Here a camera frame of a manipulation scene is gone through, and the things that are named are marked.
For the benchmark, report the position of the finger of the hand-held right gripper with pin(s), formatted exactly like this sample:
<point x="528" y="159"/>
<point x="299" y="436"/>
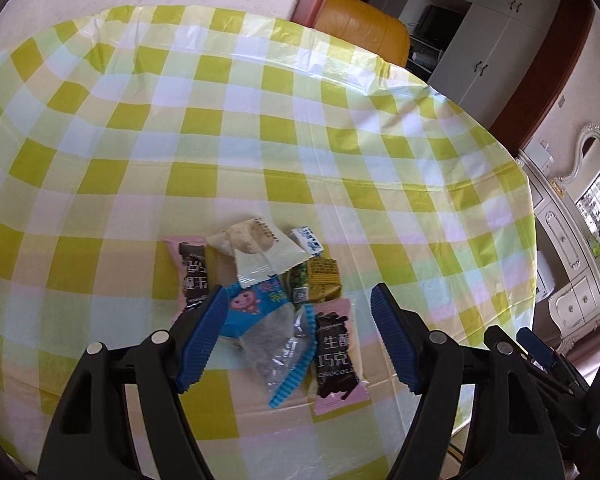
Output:
<point x="577" y="422"/>
<point x="536" y="347"/>

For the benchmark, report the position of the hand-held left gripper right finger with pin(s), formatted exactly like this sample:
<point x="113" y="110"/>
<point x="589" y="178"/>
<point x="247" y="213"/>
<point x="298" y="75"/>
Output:
<point x="395" y="345"/>

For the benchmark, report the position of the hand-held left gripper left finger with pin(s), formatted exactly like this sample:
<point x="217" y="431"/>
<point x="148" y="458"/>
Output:
<point x="202" y="340"/>

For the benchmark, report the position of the pink chocolate packet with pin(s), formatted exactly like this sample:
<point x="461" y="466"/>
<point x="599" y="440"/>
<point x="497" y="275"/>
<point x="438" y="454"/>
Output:
<point x="337" y="355"/>
<point x="190" y="275"/>

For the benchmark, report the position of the blue clear cartoon packet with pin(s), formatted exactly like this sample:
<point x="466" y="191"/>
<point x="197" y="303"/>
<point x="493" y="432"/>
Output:
<point x="257" y="310"/>

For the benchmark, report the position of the clear packet beige pastry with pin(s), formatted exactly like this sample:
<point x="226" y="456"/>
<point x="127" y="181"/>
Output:
<point x="219" y="265"/>

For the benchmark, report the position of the yellow green small packet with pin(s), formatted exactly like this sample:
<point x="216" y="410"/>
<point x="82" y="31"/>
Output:
<point x="317" y="280"/>

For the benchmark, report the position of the white biscuit packet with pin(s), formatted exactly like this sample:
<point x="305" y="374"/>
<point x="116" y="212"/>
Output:
<point x="260" y="255"/>

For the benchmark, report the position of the small white blue candy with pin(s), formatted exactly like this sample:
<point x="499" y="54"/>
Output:
<point x="305" y="238"/>

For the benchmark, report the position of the white ornate vanity dresser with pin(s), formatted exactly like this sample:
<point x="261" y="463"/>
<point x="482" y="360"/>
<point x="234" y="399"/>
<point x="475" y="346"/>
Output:
<point x="575" y="305"/>

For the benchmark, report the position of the white slatted stool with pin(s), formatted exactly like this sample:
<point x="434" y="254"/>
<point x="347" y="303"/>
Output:
<point x="542" y="274"/>

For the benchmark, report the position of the small green item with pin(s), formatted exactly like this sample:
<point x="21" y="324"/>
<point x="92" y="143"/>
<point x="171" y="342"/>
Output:
<point x="594" y="246"/>

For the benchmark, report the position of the small yellow item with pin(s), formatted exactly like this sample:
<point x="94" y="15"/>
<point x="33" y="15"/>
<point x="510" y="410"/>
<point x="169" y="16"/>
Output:
<point x="558" y="188"/>

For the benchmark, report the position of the small white box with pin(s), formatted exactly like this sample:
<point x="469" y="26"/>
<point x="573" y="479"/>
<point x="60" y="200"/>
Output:
<point x="540" y="152"/>

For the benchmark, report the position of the green checkered tablecloth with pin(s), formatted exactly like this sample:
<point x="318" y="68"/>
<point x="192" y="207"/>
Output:
<point x="180" y="135"/>

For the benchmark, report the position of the ornate white mirror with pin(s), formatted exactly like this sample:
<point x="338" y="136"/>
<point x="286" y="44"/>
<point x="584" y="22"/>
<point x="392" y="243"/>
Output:
<point x="592" y="132"/>

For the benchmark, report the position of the white wardrobe cabinet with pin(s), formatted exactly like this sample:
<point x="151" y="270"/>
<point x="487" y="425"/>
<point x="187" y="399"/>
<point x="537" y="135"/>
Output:
<point x="490" y="45"/>

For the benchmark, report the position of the yellow leather armchair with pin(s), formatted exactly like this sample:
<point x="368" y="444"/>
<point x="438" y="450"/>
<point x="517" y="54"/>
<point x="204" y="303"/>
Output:
<point x="360" y="25"/>

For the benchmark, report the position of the black appliance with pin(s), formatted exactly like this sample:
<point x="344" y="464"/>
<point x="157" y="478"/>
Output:
<point x="437" y="19"/>

